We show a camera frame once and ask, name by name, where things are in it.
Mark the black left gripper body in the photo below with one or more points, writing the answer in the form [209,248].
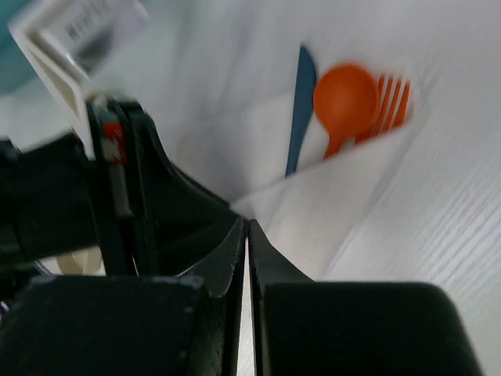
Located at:
[145,215]

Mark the blue plastic knife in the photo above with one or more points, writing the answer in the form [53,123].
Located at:
[306,80]

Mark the orange plastic spoon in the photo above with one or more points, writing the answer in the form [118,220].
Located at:
[345,100]

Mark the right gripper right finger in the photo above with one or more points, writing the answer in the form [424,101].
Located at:
[305,327]

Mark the orange plastic fork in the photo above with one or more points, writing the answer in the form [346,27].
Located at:
[395,94]

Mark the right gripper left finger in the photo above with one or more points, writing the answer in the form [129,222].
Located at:
[187,325]

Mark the teal translucent plastic bin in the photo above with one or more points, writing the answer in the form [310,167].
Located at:
[16,71]

